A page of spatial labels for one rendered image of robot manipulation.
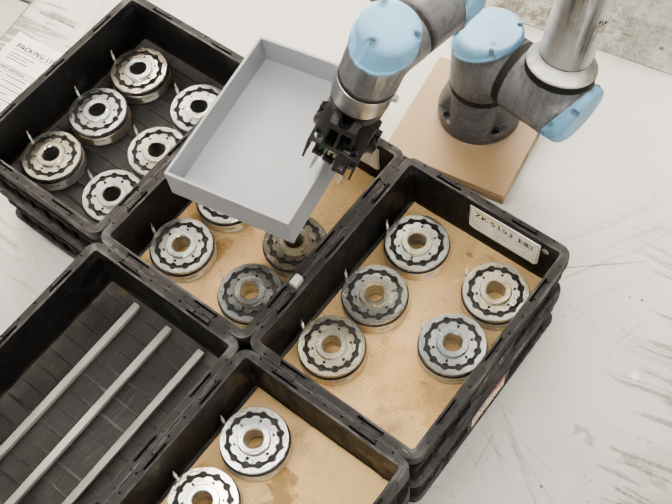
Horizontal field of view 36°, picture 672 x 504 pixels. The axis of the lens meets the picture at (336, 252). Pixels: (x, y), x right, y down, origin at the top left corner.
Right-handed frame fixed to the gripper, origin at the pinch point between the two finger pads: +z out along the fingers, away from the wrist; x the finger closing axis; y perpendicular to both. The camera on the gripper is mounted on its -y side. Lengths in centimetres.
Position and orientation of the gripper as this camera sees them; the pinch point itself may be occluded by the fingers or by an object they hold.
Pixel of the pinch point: (335, 155)
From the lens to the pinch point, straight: 147.0
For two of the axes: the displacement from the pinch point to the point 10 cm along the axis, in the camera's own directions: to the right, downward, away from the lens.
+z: -2.0, 3.6, 9.1
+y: -4.2, 8.1, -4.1
